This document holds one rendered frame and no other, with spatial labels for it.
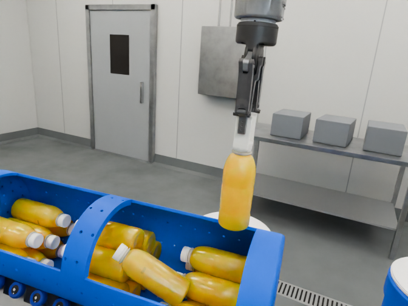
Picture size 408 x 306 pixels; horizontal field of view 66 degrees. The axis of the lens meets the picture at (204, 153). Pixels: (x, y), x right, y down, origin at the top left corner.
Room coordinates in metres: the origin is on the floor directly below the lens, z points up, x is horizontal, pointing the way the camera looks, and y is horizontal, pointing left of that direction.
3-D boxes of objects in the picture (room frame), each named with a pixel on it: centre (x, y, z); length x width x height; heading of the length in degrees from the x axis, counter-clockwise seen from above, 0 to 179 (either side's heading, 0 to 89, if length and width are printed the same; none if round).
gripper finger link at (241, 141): (0.59, -0.07, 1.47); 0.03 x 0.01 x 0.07; 71
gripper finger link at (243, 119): (0.57, -0.07, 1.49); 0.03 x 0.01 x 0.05; 161
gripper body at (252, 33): (0.61, -0.08, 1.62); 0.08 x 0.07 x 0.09; 161
